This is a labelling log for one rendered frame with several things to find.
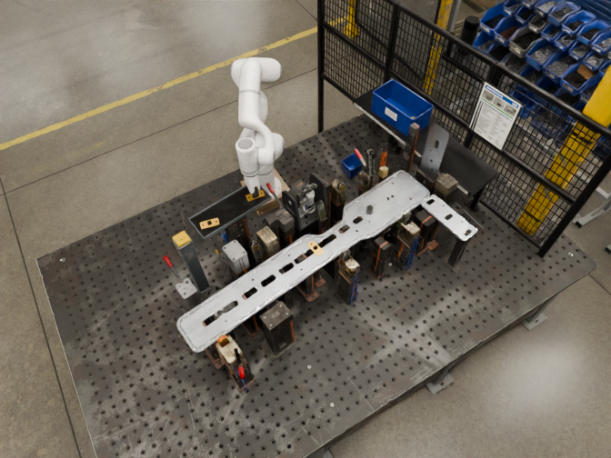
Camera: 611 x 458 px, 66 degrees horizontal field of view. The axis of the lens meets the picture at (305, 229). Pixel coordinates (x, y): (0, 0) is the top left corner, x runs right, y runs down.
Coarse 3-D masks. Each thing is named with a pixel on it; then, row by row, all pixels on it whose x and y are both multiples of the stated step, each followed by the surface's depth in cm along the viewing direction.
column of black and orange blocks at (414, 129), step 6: (414, 126) 238; (408, 132) 242; (414, 132) 239; (408, 138) 246; (414, 138) 243; (408, 144) 248; (414, 144) 247; (408, 150) 251; (414, 150) 252; (408, 156) 254; (402, 162) 262; (408, 162) 258; (402, 168) 265; (408, 168) 263
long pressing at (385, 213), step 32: (384, 192) 240; (416, 192) 240; (352, 224) 229; (384, 224) 229; (288, 256) 220; (320, 256) 220; (224, 288) 211; (256, 288) 211; (288, 288) 211; (192, 320) 204; (224, 320) 203
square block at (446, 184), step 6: (438, 180) 236; (444, 180) 236; (450, 180) 236; (438, 186) 238; (444, 186) 234; (450, 186) 233; (438, 192) 241; (444, 192) 236; (450, 192) 238; (444, 198) 240; (450, 198) 245
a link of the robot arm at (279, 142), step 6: (258, 138) 235; (276, 138) 236; (282, 138) 239; (258, 144) 235; (264, 144) 235; (276, 144) 236; (282, 144) 238; (276, 150) 237; (282, 150) 239; (276, 156) 240; (264, 168) 248; (270, 168) 251; (258, 174) 253; (264, 174) 252
